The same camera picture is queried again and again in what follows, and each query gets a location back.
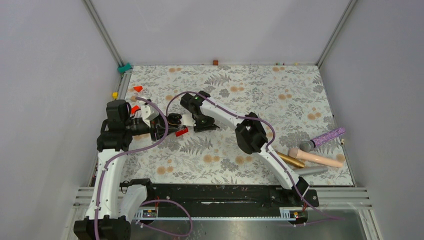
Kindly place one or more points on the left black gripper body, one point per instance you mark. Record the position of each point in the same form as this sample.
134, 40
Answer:
154, 127

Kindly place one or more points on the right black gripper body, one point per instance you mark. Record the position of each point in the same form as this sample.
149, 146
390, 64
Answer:
203, 123

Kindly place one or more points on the black earbud case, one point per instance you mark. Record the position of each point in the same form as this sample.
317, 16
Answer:
174, 119

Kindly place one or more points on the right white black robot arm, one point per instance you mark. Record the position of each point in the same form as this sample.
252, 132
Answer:
251, 138

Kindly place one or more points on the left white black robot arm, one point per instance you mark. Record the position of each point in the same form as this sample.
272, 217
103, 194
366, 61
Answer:
106, 218

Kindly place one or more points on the red box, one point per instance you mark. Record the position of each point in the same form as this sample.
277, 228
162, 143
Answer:
181, 132

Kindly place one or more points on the red flat block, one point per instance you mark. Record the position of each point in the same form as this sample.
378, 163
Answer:
135, 109

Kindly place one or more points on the red triangular block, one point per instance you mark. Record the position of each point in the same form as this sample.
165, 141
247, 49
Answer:
138, 88

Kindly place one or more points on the teal block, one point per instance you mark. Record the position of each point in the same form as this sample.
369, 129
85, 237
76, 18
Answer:
124, 68

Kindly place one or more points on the floral table mat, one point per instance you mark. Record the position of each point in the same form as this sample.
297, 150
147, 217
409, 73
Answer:
291, 99

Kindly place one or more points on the gold microphone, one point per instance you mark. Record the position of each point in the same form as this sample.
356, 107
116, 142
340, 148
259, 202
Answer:
291, 160

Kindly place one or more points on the pink microphone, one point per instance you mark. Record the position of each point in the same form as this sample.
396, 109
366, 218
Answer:
302, 155

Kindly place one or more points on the purple glitter microphone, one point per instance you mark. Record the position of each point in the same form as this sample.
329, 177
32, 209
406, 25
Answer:
308, 146

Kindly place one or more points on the grey microphone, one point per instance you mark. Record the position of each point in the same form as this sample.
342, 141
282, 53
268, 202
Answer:
316, 170

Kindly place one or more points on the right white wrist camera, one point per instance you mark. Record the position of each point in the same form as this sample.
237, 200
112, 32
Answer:
188, 120

